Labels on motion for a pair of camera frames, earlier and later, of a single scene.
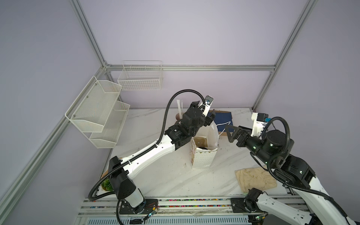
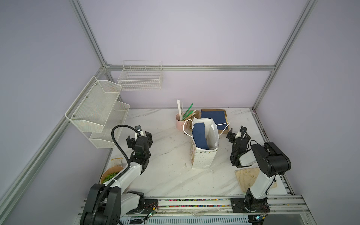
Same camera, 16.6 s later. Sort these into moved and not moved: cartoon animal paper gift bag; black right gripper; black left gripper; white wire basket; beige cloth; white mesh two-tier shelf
Moved: black left gripper; black right gripper
Not moved: beige cloth; cartoon animal paper gift bag; white wire basket; white mesh two-tier shelf
